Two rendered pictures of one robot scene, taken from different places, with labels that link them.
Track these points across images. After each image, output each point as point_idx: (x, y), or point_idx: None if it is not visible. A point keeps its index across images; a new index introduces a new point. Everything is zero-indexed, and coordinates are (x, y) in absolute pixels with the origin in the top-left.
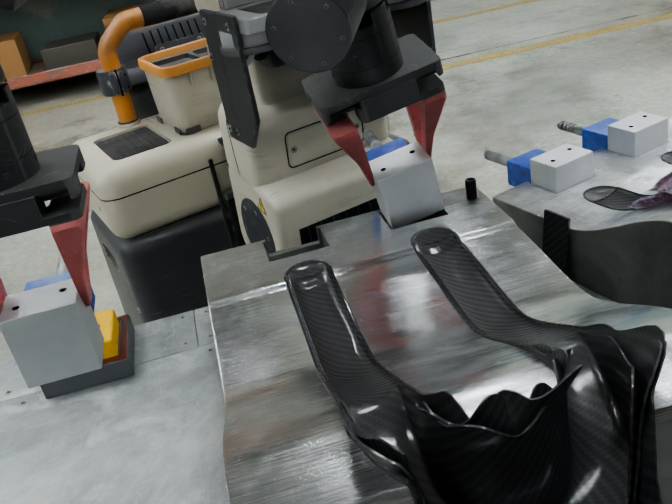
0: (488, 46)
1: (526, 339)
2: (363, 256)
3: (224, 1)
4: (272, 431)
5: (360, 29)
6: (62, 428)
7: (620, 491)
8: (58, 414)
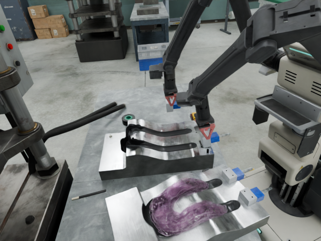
0: None
1: (154, 147)
2: (190, 136)
3: (272, 95)
4: (141, 122)
5: (195, 108)
6: (182, 119)
7: None
8: (186, 118)
